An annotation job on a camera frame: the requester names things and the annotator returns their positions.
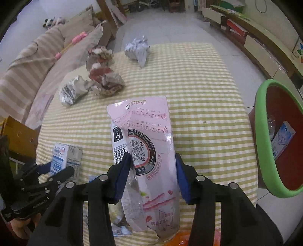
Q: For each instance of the blue white milk carton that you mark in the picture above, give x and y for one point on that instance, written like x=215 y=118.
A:
x=66 y=156
x=283 y=139

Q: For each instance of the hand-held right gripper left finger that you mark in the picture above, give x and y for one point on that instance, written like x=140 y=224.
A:
x=118 y=179

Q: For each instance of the grey printed crumpled paper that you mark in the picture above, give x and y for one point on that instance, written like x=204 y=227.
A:
x=72 y=91

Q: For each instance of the leaning foam mats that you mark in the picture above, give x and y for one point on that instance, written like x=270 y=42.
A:
x=116 y=11

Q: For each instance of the blue white wrapper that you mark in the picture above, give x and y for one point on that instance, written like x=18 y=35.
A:
x=119 y=229

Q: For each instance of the red basin with green rim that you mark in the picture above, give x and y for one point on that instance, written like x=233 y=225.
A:
x=265 y=146

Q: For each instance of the pink carton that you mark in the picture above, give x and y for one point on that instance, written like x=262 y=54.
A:
x=151 y=132

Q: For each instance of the green box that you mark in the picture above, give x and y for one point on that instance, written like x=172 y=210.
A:
x=232 y=2

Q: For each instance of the yellow checked tablecloth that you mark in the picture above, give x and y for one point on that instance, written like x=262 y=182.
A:
x=201 y=99

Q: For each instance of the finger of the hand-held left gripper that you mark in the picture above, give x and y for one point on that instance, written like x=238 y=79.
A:
x=61 y=176
x=45 y=168

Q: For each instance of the red printed crumpled paper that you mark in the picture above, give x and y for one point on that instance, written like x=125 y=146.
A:
x=100 y=55
x=106 y=79

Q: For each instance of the red flat box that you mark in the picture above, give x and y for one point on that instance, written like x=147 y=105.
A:
x=236 y=27

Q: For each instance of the yellow cardboard box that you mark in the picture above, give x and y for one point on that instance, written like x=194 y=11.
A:
x=19 y=134

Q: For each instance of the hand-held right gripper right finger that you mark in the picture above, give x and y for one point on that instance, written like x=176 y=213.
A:
x=185 y=179

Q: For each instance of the green top television cabinet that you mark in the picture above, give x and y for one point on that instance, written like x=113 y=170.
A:
x=262 y=45

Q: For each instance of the spotted plush toy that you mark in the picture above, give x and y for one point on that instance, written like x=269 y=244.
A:
x=53 y=22

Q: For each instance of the pink toy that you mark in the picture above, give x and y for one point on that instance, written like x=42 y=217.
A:
x=77 y=39

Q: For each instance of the person's left hand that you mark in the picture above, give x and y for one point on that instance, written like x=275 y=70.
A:
x=23 y=224

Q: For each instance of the orange snack bag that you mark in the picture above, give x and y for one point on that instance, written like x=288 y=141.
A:
x=177 y=241

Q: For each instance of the beige cushion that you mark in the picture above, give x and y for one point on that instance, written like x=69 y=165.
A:
x=75 y=26

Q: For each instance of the framed star checkers board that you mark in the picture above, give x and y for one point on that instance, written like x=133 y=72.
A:
x=298 y=50

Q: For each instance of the crumpled white paper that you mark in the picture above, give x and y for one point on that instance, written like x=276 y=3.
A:
x=138 y=49

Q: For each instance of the striped beige sofa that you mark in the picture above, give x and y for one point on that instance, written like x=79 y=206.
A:
x=30 y=71

